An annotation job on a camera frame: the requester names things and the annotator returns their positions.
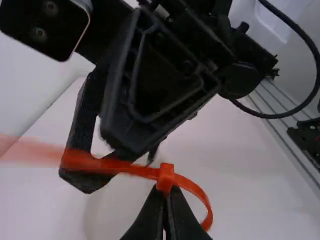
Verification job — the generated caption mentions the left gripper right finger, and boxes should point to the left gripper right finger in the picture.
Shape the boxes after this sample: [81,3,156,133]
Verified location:
[164,185,214,240]

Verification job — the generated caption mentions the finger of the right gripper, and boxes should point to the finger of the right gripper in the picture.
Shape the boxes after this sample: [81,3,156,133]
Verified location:
[58,71,137,195]
[146,143,161,167]

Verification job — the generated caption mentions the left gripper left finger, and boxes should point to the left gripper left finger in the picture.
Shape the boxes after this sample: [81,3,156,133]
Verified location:
[119,184,168,240]

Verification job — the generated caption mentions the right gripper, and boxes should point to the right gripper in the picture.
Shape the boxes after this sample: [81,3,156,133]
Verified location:
[74,0,238,158]

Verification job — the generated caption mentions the orange cable tie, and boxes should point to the orange cable tie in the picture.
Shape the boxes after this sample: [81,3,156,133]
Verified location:
[0,134,215,231]

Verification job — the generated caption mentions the silver rails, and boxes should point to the silver rails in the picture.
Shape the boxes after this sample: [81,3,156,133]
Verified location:
[244,79,320,191]

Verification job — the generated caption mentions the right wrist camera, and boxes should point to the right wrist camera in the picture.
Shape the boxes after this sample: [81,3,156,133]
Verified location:
[0,0,93,63]

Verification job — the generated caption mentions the black cable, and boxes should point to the black cable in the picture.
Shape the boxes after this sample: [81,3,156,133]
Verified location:
[228,0,320,119]

